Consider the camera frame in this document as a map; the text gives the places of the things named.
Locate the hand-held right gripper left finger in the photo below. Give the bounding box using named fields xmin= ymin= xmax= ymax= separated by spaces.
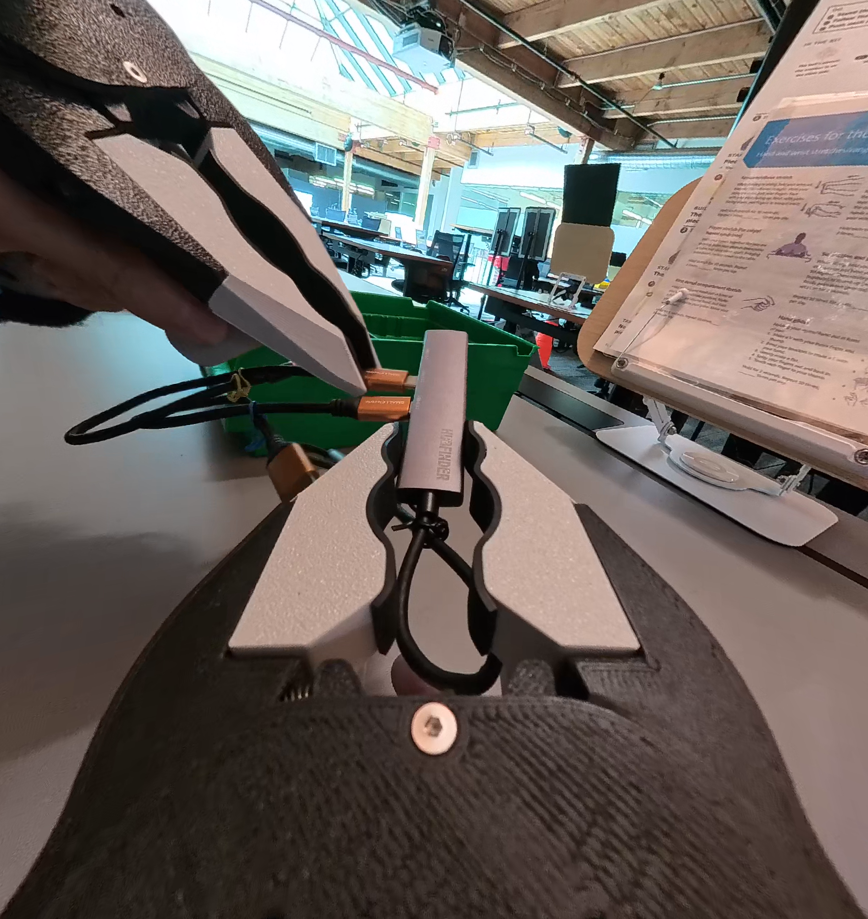
xmin=227 ymin=424 xmax=406 ymax=690

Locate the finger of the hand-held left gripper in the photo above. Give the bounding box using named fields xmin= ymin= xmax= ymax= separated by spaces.
xmin=91 ymin=136 xmax=370 ymax=394
xmin=195 ymin=126 xmax=382 ymax=372

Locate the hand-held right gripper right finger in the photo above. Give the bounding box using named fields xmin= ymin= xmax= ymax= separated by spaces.
xmin=470 ymin=422 xmax=642 ymax=690

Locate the orange-plug cable yellow tie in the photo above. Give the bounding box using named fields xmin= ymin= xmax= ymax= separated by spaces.
xmin=64 ymin=362 xmax=415 ymax=446

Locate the orange-plug cable blue tie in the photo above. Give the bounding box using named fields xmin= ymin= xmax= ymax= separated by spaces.
xmin=64 ymin=393 xmax=415 ymax=504

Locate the grey usb hub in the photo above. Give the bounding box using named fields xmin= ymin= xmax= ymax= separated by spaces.
xmin=387 ymin=329 xmax=505 ymax=697

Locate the green plastic bin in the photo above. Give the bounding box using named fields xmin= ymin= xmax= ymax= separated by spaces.
xmin=203 ymin=291 xmax=539 ymax=453

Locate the light grey desk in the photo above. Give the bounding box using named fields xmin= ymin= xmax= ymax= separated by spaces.
xmin=0 ymin=269 xmax=868 ymax=919

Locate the person's right hand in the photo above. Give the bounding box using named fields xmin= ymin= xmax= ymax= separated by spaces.
xmin=391 ymin=658 xmax=443 ymax=697

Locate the person's left hand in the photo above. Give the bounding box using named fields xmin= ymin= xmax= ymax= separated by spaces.
xmin=0 ymin=144 xmax=266 ymax=367

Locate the black office chair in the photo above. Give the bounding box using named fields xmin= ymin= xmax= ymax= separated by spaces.
xmin=427 ymin=230 xmax=478 ymax=303

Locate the wooden book stand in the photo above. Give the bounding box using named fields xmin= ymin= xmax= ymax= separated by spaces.
xmin=576 ymin=178 xmax=868 ymax=548

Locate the white ceiling projector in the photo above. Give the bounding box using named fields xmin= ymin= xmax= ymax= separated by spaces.
xmin=391 ymin=18 xmax=456 ymax=73

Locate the beige rounded board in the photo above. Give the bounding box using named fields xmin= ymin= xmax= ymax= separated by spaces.
xmin=551 ymin=223 xmax=616 ymax=280

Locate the black rectangular panel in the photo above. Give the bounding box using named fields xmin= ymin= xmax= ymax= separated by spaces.
xmin=563 ymin=163 xmax=621 ymax=227

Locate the blue-header exercise sheet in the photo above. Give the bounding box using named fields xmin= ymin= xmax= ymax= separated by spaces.
xmin=609 ymin=97 xmax=868 ymax=432

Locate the black metal pole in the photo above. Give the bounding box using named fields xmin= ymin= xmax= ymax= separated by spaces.
xmin=735 ymin=0 xmax=826 ymax=155

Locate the white instruction sheet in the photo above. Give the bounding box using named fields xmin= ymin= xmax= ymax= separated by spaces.
xmin=593 ymin=0 xmax=868 ymax=360

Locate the black desk cable cover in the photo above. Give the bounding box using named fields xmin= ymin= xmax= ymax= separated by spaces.
xmin=516 ymin=366 xmax=650 ymax=437

